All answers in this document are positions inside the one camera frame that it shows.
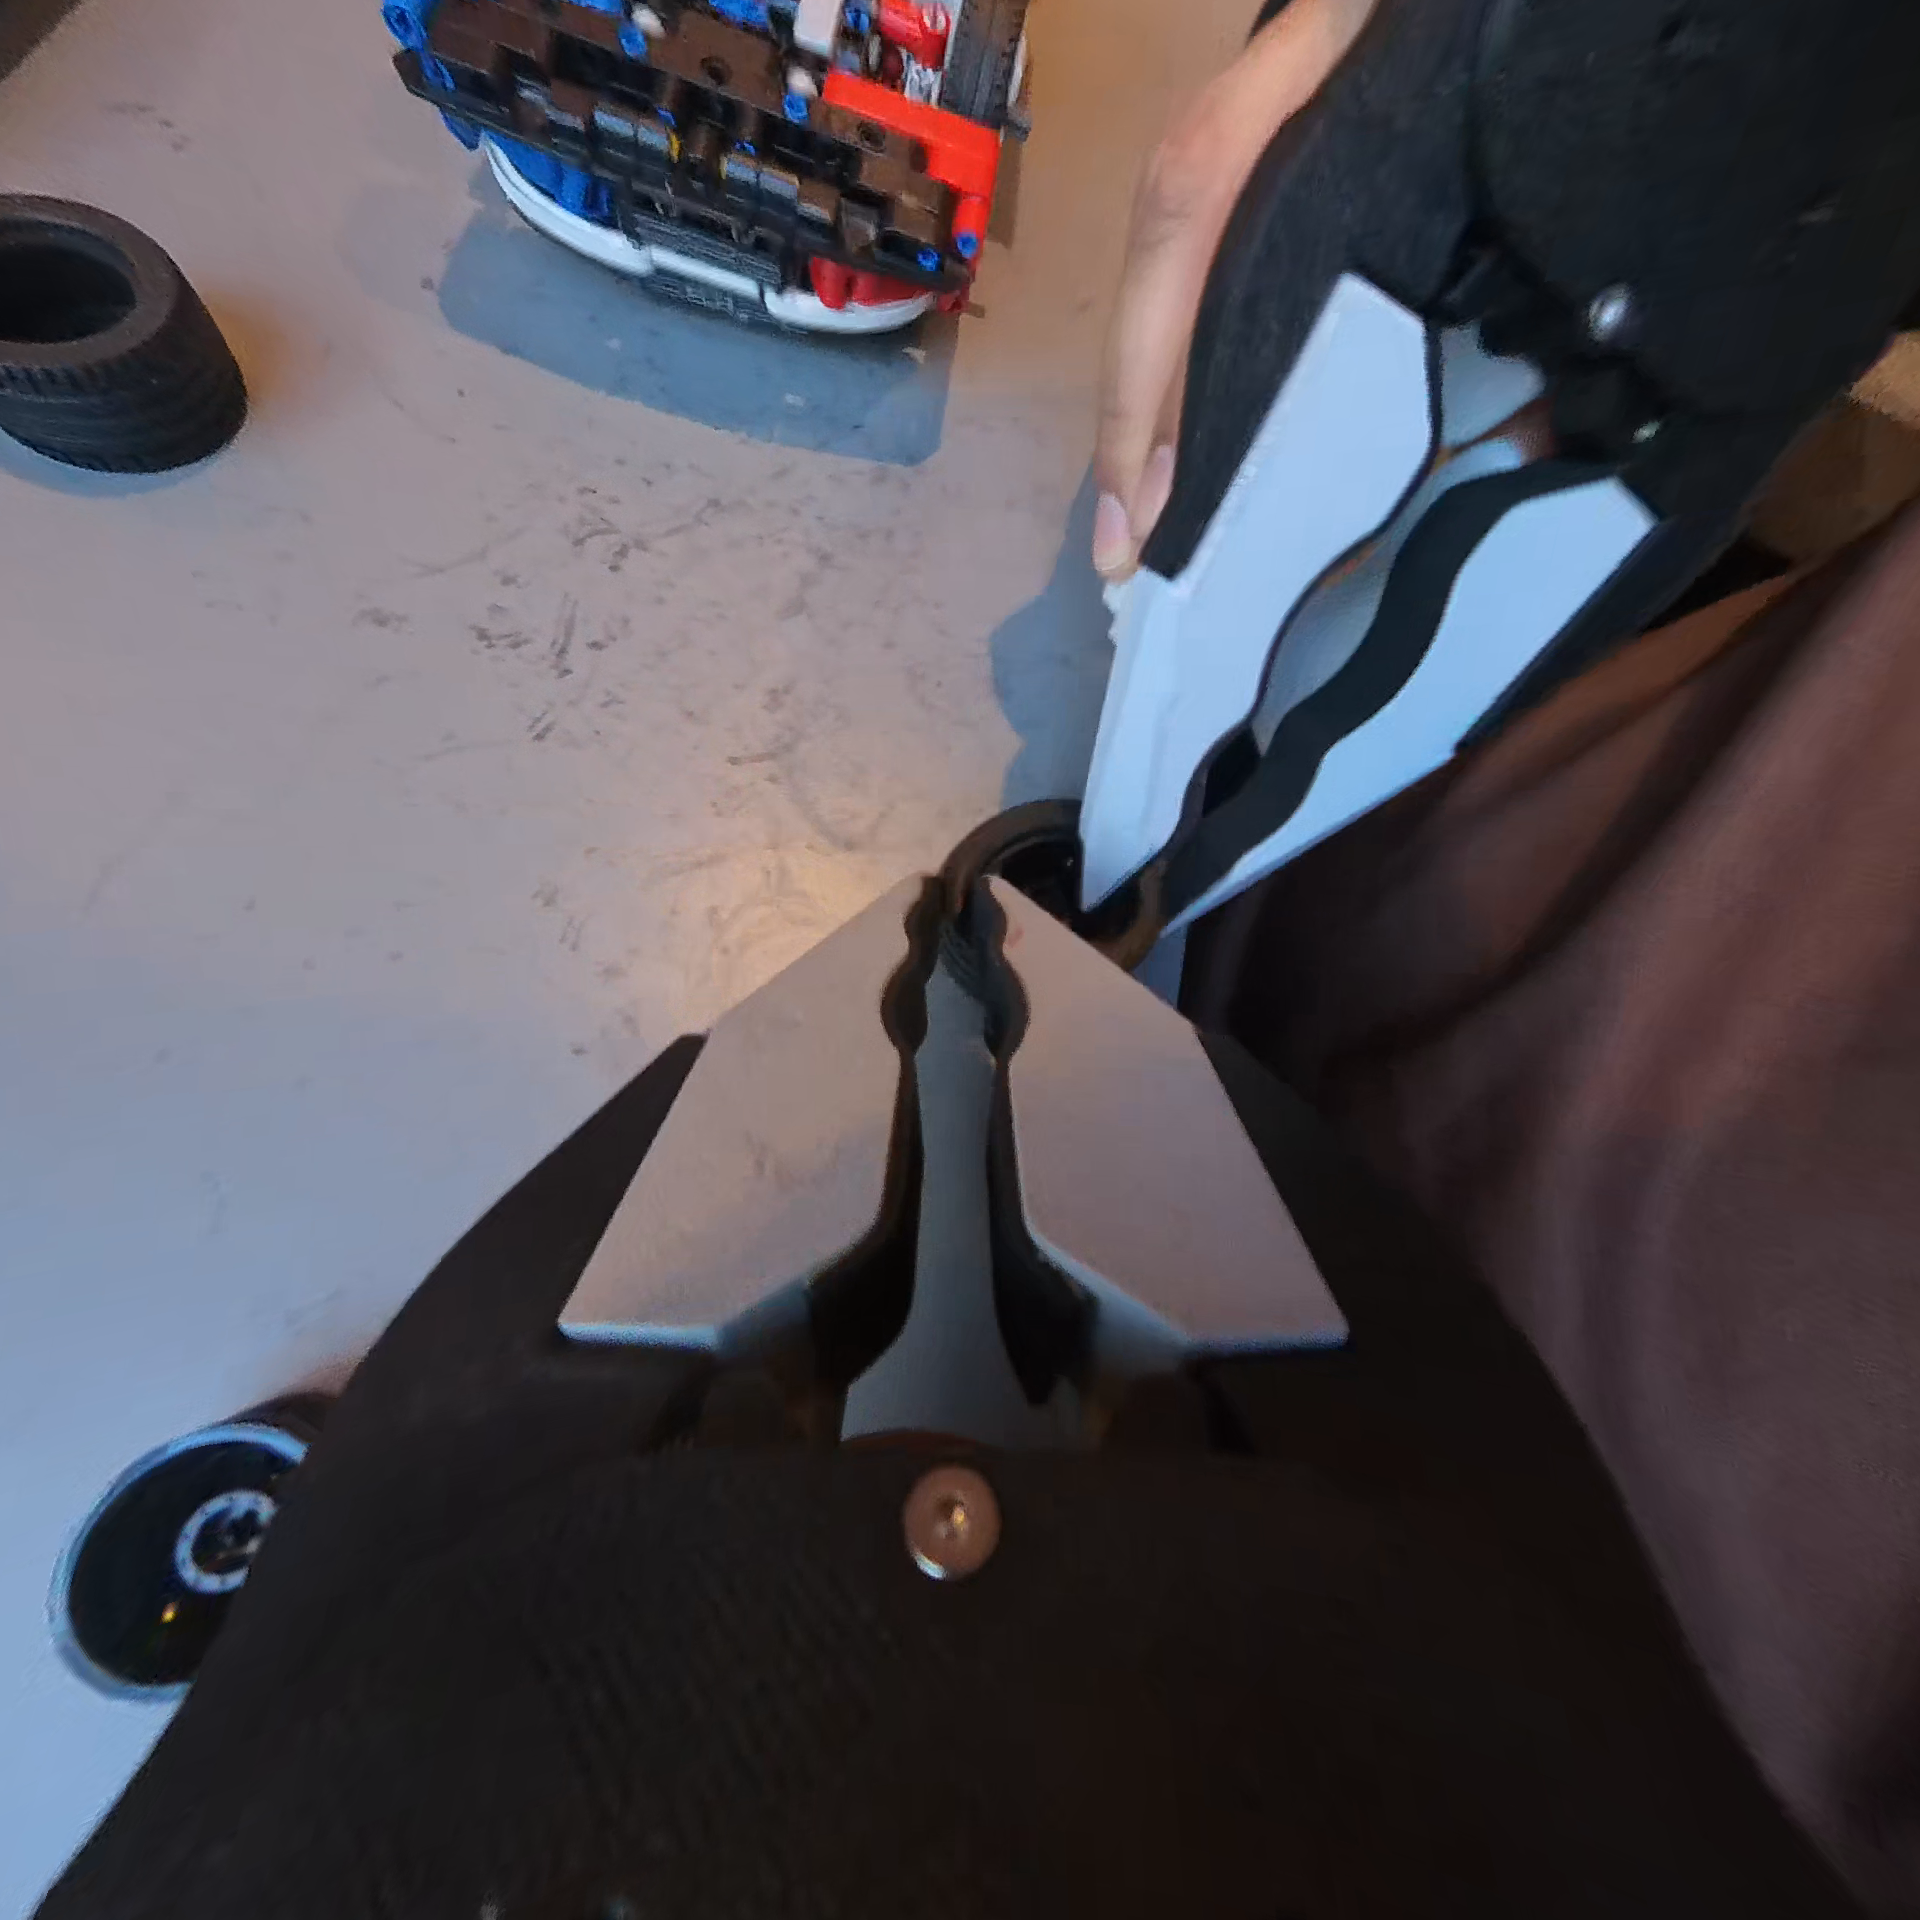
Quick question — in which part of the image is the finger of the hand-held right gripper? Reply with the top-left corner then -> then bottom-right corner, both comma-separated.
1076,269 -> 1449,915
1155,435 -> 1664,935

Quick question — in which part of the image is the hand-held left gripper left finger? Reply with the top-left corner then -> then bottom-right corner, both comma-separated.
557,874 -> 950,1396

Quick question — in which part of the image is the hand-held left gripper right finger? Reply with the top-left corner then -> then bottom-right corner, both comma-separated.
976,877 -> 1355,1408

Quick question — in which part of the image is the black toy wheel with tire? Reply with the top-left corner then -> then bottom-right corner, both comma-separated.
938,799 -> 1167,977

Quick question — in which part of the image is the grey desk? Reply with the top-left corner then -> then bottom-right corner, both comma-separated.
0,0 -> 1278,1910

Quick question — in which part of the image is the person's right hand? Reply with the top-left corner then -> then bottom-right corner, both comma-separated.
1094,0 -> 1384,585

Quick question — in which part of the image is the person's brown clothed body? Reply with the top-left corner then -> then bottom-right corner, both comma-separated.
1187,496 -> 1920,1920

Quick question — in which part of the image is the toy brick car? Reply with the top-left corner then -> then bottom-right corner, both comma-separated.
382,0 -> 1035,335

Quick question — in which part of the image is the glossy black toy wheel rim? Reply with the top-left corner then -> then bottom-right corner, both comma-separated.
51,1392 -> 337,1700

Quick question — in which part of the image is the loose black rubber toy tire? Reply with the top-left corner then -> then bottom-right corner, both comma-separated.
0,191 -> 249,477

